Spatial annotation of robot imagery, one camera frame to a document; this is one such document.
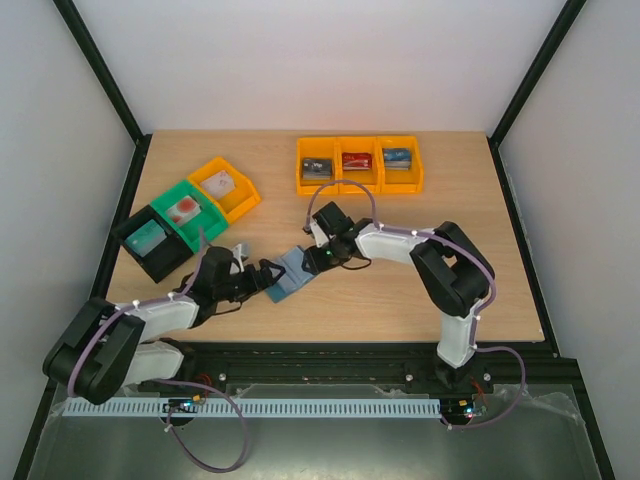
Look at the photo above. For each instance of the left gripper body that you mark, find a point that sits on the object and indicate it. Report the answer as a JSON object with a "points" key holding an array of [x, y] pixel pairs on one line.
{"points": [[248, 287]]}

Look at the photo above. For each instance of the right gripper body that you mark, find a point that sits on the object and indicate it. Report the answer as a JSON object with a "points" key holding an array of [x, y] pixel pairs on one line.
{"points": [[316, 258]]}

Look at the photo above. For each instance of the blue leather card holder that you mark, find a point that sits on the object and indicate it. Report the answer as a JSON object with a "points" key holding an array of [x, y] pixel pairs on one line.
{"points": [[294, 277]]}

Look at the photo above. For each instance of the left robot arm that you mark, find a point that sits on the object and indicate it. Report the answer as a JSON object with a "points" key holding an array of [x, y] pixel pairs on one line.
{"points": [[109, 346]]}

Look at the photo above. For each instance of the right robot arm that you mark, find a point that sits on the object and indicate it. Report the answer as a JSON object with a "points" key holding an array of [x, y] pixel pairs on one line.
{"points": [[458, 279]]}

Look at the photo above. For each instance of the black card stack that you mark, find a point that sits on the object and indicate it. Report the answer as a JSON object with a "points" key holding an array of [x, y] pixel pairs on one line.
{"points": [[316, 168]]}

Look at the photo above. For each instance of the red dotted card stack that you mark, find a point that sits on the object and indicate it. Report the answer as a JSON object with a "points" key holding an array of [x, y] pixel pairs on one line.
{"points": [[183, 211]]}

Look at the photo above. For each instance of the yellow bin with black cards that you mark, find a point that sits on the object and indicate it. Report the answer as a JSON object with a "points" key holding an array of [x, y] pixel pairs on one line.
{"points": [[318, 147]]}

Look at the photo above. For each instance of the white card stack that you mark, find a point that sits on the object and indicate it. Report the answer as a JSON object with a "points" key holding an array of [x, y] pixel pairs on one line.
{"points": [[219, 184]]}

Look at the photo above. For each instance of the yellow bin with red cards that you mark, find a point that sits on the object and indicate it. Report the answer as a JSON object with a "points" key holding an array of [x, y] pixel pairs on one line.
{"points": [[371, 179]]}

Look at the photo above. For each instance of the yellow bin with blue cards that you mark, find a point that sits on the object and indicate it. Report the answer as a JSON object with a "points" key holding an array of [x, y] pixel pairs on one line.
{"points": [[403, 182]]}

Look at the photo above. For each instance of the teal card stack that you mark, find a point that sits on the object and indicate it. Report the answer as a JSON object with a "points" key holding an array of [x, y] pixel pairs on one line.
{"points": [[146, 238]]}

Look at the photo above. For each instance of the blue card stack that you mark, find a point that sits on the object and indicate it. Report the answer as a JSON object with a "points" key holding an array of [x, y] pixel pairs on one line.
{"points": [[397, 159]]}

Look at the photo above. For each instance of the yellow bin left group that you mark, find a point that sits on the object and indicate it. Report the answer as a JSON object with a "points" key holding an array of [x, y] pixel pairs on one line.
{"points": [[232, 192]]}

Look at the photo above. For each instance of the green storage bin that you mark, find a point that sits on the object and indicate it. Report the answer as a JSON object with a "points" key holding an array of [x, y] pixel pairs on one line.
{"points": [[210, 221]]}

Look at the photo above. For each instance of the black storage bin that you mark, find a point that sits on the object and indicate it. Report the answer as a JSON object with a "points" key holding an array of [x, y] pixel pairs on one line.
{"points": [[166, 257]]}

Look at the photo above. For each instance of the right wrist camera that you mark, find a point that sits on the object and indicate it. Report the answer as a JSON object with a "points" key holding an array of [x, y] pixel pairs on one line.
{"points": [[315, 226]]}

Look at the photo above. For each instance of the grey slotted cable duct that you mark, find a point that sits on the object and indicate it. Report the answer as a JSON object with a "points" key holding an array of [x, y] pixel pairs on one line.
{"points": [[258, 408]]}

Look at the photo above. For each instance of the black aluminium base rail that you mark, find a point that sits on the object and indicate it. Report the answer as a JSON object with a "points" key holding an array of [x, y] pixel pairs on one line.
{"points": [[412, 369]]}

